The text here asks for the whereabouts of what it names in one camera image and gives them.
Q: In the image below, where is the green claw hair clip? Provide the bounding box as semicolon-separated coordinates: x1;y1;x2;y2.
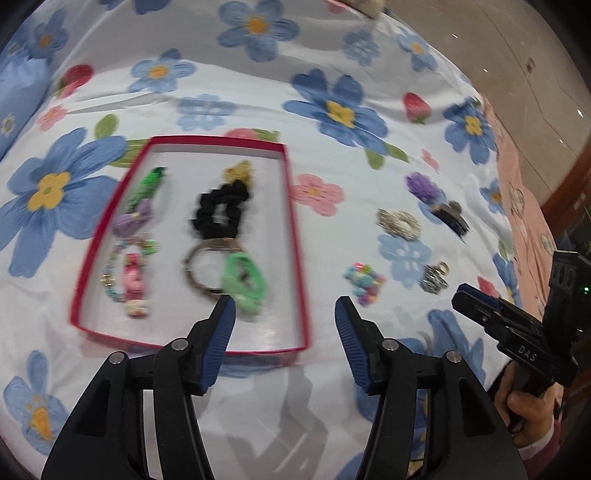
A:
219;251;269;317

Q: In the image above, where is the panda printed quilt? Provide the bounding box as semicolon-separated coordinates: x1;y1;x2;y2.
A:
346;0;386;19

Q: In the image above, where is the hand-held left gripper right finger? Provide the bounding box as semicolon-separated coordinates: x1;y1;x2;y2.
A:
334;296;528;480

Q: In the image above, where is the green braided bracelet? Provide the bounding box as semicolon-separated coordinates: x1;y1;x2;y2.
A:
131;167;168;208

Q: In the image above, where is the pink charm hair clip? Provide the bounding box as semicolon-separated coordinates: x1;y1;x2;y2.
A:
119;253;152;319

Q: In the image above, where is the person's right hand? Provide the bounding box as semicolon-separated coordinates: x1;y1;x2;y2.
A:
492;362;557;446

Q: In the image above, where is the pink printed cloth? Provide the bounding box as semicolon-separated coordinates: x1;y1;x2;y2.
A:
480;92;571;324

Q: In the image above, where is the glittery metal charm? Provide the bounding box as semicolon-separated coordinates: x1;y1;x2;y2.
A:
420;262;451;295

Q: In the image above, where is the light blue pillow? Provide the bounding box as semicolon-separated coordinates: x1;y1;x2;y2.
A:
0;58;51;160

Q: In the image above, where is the purple flower scrunchie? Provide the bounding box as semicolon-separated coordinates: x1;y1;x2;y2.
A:
405;172;446;206

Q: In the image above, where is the pearl bead hair tie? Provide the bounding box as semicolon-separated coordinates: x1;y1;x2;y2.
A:
376;209;423;241

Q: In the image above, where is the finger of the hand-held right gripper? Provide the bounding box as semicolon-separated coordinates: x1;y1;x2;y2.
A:
455;283;511;312
451;292;515;344

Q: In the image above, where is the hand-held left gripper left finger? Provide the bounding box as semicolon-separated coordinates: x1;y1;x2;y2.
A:
41;294;237;480

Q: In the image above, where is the colorful chunky bead bracelet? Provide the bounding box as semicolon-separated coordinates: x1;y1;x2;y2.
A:
342;262;386;306

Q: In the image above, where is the pastel glass bead bracelet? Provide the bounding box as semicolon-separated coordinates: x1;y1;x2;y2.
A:
100;235;162;303

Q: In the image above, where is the purple ribbon hair tie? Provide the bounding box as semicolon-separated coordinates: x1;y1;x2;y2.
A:
113;199;158;234

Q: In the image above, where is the black claw hair clip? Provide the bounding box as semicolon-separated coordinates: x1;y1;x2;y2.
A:
431;200;472;238

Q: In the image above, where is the person's right forearm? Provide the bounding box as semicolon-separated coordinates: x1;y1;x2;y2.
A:
512;415;571;480

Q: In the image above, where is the small yellow hair clip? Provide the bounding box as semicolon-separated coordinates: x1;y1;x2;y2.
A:
222;160;257;185

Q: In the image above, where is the red shallow cardboard box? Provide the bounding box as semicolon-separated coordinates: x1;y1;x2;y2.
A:
69;135;315;367

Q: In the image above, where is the brown hair ring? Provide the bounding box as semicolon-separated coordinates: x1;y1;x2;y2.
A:
181;237;243;292

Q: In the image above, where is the black fabric scrunchie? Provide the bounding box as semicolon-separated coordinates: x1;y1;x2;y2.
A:
187;182;252;241

